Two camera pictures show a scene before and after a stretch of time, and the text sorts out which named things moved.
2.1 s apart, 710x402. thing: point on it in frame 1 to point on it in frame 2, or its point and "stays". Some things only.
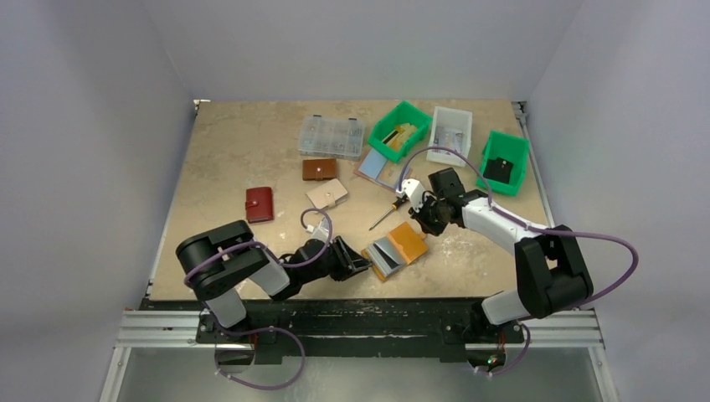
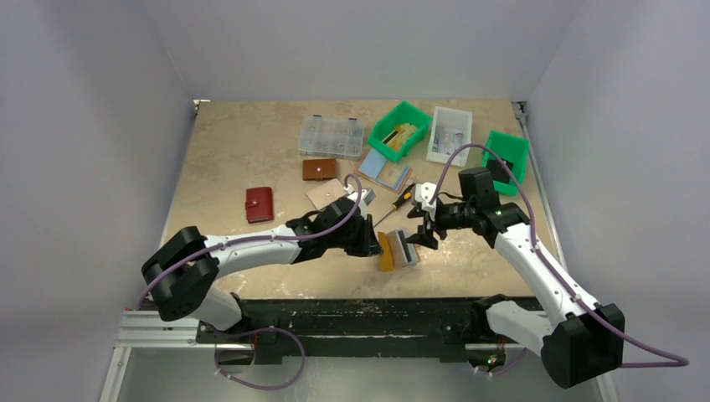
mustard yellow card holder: [409, 243] to [392, 251]
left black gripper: [342, 257] to [362, 239]
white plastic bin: [450, 128] stays
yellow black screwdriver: [394, 206] stays
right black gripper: [427, 216] stays
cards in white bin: [447, 137] stays
